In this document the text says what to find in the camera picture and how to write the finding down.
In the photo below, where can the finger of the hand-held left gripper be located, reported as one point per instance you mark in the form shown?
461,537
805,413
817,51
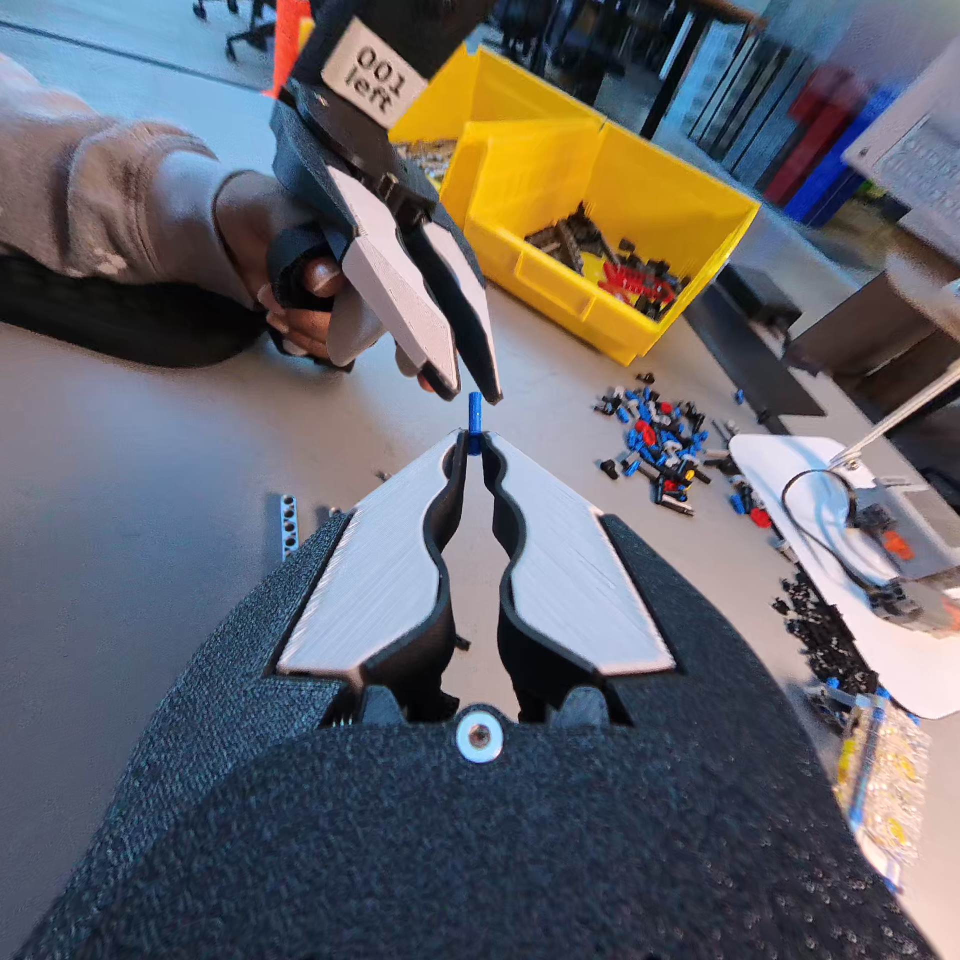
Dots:
469,300
397,292

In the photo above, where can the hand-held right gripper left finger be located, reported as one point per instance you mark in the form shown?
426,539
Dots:
367,592

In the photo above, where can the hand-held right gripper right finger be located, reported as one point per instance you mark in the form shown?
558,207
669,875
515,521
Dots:
585,592

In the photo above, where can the pile of grey beams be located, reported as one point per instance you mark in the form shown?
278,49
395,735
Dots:
427,161

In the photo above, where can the blue toy pin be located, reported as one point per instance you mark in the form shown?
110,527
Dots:
475,412

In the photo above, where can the yellow bin with grey beams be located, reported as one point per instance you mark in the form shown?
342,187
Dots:
525,90

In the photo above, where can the black desk mat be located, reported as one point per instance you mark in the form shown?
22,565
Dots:
757,375

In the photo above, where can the orange traffic cone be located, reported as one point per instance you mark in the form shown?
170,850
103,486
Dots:
289,45

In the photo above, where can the pile of mixed toy pins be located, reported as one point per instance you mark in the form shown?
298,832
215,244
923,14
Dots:
660,450

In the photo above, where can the pile of black red beams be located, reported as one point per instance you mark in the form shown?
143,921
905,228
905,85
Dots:
637,281

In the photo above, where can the yellow bin with black beams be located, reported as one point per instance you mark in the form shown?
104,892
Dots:
660,195

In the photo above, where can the pile of black pins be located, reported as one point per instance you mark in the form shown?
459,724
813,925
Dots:
825,637

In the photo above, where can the dark object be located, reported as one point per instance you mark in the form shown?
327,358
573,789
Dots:
112,322

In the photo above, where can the black power adapter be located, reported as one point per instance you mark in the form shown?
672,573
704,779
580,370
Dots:
757,296

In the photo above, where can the wooden background table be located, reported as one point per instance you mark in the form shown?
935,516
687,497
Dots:
686,67

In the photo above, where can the grey orange toy motor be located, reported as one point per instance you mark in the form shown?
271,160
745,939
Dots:
922,607

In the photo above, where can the white wooden book stand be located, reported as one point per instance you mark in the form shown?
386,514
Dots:
922,675

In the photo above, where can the grey battery box with motor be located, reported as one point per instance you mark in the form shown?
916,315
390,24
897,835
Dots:
930,525

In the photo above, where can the stack of red blue crates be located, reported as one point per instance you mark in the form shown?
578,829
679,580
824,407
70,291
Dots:
825,142

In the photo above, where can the open instruction booklet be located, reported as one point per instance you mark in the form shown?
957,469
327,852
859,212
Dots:
915,150

